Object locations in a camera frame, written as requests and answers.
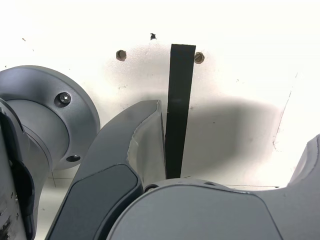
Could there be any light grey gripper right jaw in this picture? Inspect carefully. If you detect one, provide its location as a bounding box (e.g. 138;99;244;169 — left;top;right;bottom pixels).
107;133;320;240

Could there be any black tape strip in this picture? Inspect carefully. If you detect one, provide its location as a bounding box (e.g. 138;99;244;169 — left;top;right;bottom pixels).
164;43;197;180

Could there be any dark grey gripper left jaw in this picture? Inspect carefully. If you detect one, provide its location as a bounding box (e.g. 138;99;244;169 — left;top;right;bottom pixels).
46;99;167;240

